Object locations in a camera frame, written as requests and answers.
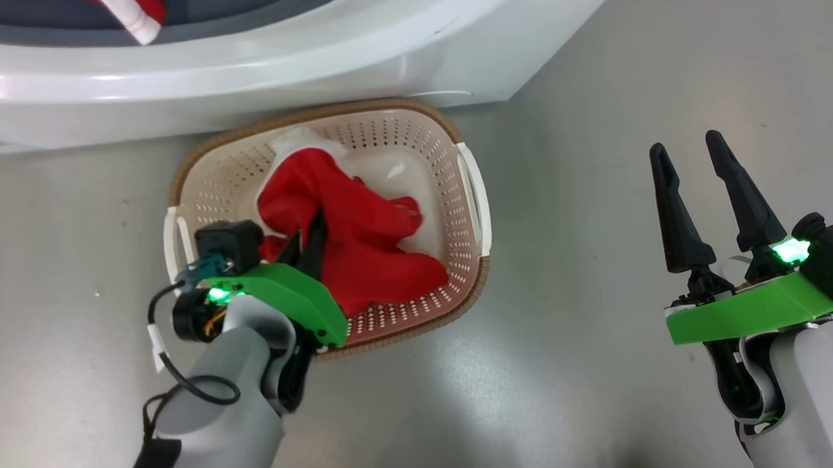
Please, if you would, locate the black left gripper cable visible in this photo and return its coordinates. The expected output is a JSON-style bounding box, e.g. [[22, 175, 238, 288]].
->
[[135, 259, 244, 443]]

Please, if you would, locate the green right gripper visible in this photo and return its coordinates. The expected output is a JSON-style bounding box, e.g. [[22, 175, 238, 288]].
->
[[648, 124, 833, 347]]

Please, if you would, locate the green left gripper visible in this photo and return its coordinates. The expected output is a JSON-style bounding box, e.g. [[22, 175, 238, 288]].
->
[[202, 209, 350, 354]]

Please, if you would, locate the white washing machine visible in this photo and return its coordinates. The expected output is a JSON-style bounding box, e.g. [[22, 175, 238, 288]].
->
[[0, 0, 638, 155]]

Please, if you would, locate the cream perforated laundry basket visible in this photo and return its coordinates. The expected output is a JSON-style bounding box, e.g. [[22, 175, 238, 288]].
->
[[158, 94, 498, 368]]

